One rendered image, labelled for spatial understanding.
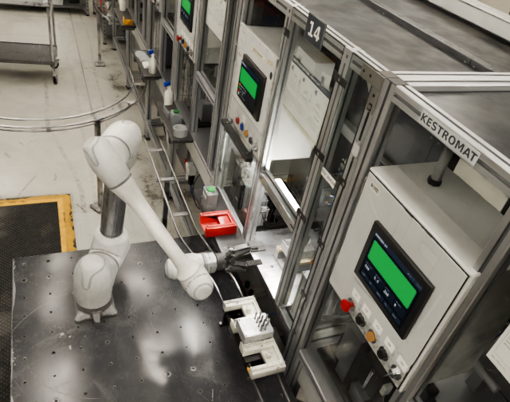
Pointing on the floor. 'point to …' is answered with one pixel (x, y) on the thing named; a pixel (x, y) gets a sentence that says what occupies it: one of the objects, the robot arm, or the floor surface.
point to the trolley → (17, 52)
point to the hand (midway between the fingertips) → (257, 255)
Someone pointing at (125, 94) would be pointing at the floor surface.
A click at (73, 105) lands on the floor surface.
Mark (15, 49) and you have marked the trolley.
